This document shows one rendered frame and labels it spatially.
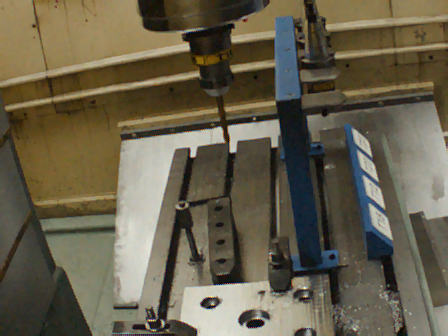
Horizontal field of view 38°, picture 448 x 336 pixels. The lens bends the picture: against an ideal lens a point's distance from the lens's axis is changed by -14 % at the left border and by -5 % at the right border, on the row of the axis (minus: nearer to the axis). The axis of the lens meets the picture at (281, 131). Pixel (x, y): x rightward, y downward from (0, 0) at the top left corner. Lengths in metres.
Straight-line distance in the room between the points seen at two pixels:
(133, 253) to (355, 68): 0.77
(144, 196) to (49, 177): 0.41
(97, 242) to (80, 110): 0.40
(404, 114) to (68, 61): 0.95
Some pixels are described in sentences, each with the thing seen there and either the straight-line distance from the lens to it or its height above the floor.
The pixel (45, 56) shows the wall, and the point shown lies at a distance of 2.01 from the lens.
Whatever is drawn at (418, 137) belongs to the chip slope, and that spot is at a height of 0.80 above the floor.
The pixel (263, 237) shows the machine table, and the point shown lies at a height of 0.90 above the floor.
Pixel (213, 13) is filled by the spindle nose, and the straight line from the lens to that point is 0.75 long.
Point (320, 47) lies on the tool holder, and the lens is 1.25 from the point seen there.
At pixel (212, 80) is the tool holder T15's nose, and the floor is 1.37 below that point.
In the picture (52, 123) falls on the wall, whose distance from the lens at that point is 2.08.
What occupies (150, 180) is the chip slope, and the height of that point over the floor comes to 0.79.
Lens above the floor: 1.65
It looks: 25 degrees down
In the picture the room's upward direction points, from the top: 9 degrees counter-clockwise
